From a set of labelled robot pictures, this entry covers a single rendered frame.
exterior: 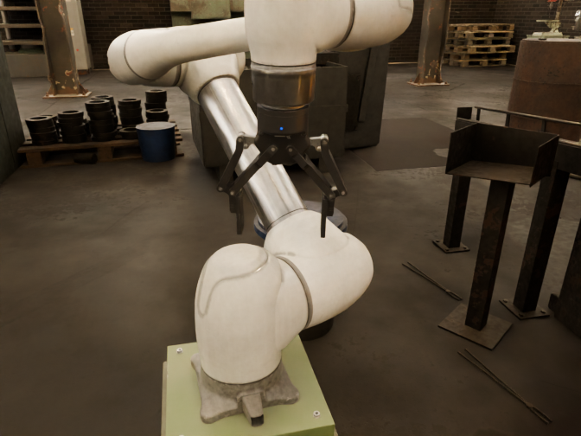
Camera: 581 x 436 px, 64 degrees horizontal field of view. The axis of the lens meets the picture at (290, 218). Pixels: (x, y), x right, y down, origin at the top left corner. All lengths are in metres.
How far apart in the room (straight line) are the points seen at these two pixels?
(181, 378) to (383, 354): 0.87
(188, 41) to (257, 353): 0.56
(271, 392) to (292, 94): 0.54
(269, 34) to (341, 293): 0.51
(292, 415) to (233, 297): 0.25
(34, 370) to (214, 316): 1.08
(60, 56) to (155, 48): 6.51
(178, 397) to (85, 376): 0.79
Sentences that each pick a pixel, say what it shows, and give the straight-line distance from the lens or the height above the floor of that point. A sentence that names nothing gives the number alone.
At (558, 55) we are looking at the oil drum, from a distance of 4.16.
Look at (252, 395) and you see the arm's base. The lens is 0.88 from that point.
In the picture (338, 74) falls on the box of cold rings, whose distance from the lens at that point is 3.31.
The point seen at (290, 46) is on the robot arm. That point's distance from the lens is 0.63.
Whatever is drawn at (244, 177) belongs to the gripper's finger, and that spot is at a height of 0.83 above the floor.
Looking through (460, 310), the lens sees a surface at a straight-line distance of 1.96.
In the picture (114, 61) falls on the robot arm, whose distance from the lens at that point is 1.11.
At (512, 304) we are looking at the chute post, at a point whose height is 0.01.
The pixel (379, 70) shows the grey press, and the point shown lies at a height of 0.65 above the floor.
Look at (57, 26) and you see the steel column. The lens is 7.43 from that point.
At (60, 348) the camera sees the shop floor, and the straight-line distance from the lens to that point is 1.86.
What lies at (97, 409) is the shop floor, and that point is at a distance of 1.58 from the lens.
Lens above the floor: 1.06
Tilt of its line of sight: 24 degrees down
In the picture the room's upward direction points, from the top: straight up
